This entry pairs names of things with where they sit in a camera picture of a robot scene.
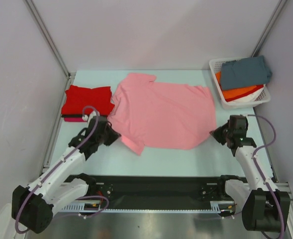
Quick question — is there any pink t shirt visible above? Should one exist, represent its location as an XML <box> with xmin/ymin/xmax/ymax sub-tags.
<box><xmin>108</xmin><ymin>73</ymin><xmax>216</xmax><ymax>155</ymax></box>

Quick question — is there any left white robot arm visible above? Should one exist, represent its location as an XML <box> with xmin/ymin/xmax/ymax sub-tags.
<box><xmin>11</xmin><ymin>116</ymin><xmax>120</xmax><ymax>234</ymax></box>

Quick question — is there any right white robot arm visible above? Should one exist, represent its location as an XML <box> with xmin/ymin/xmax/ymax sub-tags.
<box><xmin>210</xmin><ymin>115</ymin><xmax>291</xmax><ymax>237</ymax></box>

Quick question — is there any folded magenta t shirt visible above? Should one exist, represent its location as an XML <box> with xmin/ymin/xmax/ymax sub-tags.
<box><xmin>64</xmin><ymin>117</ymin><xmax>86</xmax><ymax>122</ymax></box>

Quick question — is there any orange t shirt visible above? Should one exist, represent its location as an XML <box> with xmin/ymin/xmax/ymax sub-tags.
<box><xmin>215</xmin><ymin>71</ymin><xmax>260</xmax><ymax>100</ymax></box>

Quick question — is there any white t shirt in basket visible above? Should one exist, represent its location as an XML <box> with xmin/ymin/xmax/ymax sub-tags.
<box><xmin>230</xmin><ymin>89</ymin><xmax>263</xmax><ymax>103</ymax></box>

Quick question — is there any folded red t shirt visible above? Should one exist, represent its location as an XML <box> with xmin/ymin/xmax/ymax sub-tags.
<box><xmin>61</xmin><ymin>85</ymin><xmax>114</xmax><ymax>116</ymax></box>

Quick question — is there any red t shirt in basket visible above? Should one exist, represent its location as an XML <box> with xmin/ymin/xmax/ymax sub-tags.
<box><xmin>225</xmin><ymin>84</ymin><xmax>265</xmax><ymax>102</ymax></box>

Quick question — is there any grey blue t shirt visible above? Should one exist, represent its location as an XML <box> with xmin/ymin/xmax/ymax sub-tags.
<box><xmin>220</xmin><ymin>56</ymin><xmax>273</xmax><ymax>90</ymax></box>

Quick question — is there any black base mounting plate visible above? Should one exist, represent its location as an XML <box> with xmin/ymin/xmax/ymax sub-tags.
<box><xmin>36</xmin><ymin>174</ymin><xmax>278</xmax><ymax>210</ymax></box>

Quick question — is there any white plastic basket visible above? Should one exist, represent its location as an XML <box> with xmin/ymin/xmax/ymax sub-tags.
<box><xmin>209</xmin><ymin>57</ymin><xmax>271</xmax><ymax>110</ymax></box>

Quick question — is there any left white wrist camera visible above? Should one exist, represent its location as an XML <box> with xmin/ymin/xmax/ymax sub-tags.
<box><xmin>82</xmin><ymin>111</ymin><xmax>100</xmax><ymax>123</ymax></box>

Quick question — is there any white slotted cable duct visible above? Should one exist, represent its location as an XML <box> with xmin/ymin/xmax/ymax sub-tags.
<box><xmin>59</xmin><ymin>201</ymin><xmax>235</xmax><ymax>214</ymax></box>

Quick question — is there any aluminium front frame rail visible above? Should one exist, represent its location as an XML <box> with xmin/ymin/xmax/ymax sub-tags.
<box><xmin>21</xmin><ymin>181</ymin><xmax>293</xmax><ymax>202</ymax></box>

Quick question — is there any right aluminium corner post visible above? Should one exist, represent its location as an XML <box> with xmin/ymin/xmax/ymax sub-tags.
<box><xmin>250</xmin><ymin>0</ymin><xmax>290</xmax><ymax>57</ymax></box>

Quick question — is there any aluminium corner post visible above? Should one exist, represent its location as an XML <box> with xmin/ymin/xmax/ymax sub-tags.
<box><xmin>23</xmin><ymin>0</ymin><xmax>71</xmax><ymax>79</ymax></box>
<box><xmin>250</xmin><ymin>0</ymin><xmax>290</xmax><ymax>57</ymax></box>

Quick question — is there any left aluminium corner post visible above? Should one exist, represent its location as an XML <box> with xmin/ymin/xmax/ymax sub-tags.
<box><xmin>23</xmin><ymin>0</ymin><xmax>71</xmax><ymax>79</ymax></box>

